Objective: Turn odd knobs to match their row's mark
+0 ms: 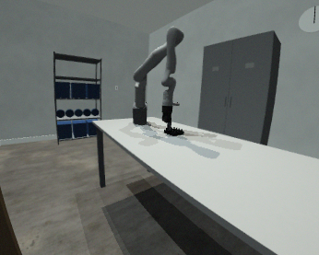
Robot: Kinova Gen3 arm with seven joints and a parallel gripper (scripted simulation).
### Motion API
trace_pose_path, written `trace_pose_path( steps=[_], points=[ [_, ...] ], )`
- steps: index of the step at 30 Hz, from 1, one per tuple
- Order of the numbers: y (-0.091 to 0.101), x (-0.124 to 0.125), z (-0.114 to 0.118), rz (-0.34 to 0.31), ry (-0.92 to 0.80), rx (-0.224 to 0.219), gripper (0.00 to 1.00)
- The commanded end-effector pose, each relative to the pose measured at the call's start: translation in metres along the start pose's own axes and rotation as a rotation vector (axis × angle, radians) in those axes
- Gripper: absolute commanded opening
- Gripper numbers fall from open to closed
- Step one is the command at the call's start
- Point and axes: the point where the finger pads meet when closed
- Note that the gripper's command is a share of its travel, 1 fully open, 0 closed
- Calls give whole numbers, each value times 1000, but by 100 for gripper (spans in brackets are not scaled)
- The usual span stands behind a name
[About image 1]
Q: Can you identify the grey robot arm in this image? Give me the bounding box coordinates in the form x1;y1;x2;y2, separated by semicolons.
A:
134;27;183;108

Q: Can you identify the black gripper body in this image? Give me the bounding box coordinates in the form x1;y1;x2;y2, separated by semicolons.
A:
162;99;180;122

